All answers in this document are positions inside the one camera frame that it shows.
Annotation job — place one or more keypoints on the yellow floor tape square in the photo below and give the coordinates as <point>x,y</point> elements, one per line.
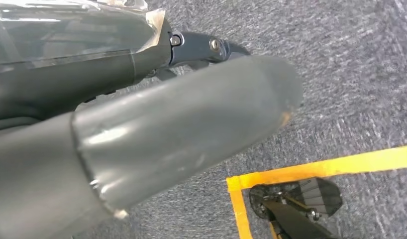
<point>322,168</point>

